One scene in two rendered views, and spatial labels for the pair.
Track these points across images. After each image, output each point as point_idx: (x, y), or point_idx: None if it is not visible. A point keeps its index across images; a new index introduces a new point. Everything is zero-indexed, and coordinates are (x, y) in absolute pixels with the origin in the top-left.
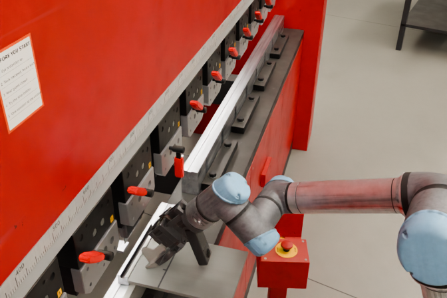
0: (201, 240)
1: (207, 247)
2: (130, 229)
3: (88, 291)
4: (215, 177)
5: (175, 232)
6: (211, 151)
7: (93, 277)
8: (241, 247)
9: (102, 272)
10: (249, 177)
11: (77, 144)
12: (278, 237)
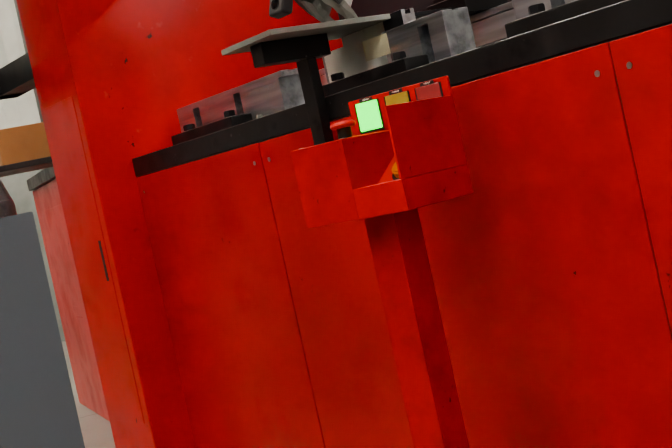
0: None
1: None
2: None
3: None
4: (529, 15)
5: None
6: None
7: None
8: (592, 277)
9: None
10: (594, 72)
11: None
12: None
